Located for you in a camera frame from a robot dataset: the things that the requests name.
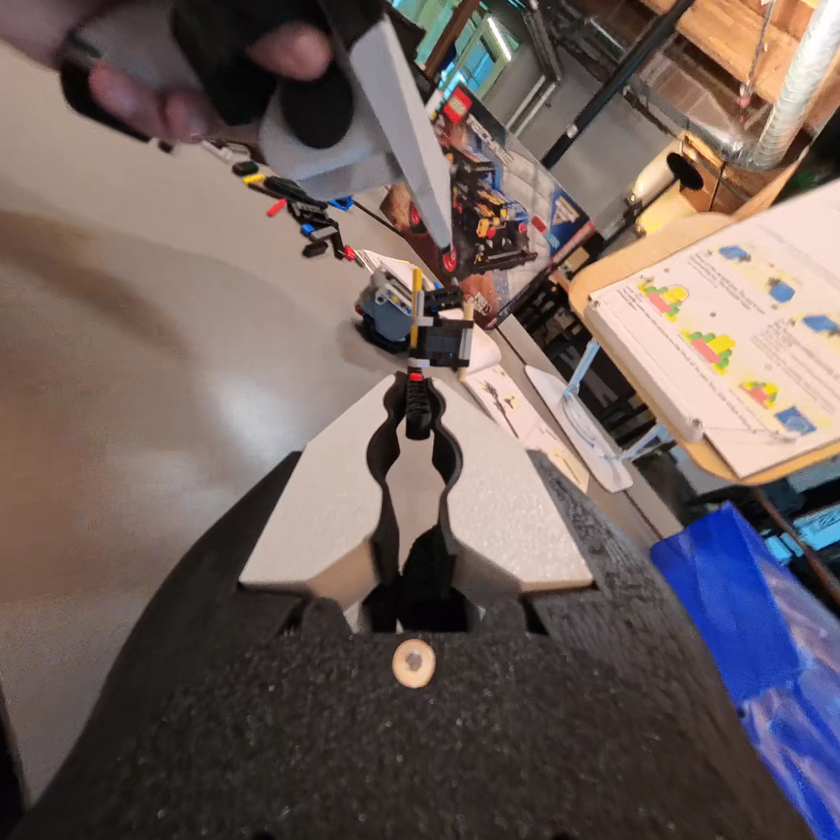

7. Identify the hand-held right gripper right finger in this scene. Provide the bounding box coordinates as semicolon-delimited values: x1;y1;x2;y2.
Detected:
428;379;595;616

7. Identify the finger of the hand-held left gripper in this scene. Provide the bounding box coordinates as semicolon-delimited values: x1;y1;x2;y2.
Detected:
346;15;459;273

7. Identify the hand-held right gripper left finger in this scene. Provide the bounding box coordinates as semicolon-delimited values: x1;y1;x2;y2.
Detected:
238;373;406;619

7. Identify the black lego beam assembly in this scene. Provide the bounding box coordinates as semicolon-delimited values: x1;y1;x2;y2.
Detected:
402;266;478;442

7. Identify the open lego instruction booklet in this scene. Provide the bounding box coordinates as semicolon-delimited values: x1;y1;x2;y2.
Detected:
360;248;592;494

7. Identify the lego set box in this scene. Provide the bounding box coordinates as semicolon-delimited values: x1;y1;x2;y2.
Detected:
379;84;596;330

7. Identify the grey lego chassis model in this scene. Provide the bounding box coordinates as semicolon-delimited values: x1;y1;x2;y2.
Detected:
353;266;435;353

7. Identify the person's left hand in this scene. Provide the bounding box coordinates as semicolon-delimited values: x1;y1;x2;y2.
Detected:
0;0;334;143

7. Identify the white tablet stand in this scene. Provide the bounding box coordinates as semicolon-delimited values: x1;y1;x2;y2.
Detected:
524;340;678;494

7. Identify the black pole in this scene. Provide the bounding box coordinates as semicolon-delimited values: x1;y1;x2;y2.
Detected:
540;0;698;169

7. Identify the blue plastic bin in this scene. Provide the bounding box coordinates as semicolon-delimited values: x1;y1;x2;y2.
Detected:
648;500;840;840

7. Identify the instruction sheet on wooden board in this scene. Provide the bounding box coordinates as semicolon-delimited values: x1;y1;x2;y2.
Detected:
568;178;840;488

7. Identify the black lego frame piece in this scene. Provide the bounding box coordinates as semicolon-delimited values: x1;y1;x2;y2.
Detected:
261;175;330;217

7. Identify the silver air duct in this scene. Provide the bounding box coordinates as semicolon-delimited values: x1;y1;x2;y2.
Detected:
740;0;840;173

